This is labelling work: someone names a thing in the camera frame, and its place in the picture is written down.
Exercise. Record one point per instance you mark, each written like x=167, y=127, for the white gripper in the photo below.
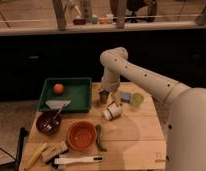
x=109, y=87

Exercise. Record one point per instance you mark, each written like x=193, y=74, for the white paper cup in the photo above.
x=111, y=112

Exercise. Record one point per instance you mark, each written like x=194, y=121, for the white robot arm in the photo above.
x=186, y=136

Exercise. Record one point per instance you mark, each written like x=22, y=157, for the yellow-green cup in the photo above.
x=137, y=99

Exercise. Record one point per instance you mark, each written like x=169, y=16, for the white folded paper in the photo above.
x=57, y=104

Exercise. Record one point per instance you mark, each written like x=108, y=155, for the blue sponge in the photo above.
x=125, y=96

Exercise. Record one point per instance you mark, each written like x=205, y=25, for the green plastic tray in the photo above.
x=78, y=91

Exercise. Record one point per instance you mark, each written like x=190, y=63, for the green chili pepper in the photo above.
x=98, y=139

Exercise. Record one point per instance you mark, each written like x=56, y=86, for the orange fruit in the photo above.
x=58, y=89

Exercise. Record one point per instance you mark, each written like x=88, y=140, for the metal spoon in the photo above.
x=58, y=113

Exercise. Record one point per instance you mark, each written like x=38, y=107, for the orange ceramic bowl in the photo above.
x=81, y=135

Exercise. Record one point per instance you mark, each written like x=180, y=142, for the dark brown bowl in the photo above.
x=47, y=123

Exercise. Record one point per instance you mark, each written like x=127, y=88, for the wooden scrub brush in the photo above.
x=54, y=150

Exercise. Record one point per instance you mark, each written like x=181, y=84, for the black chair frame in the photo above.
x=17, y=158

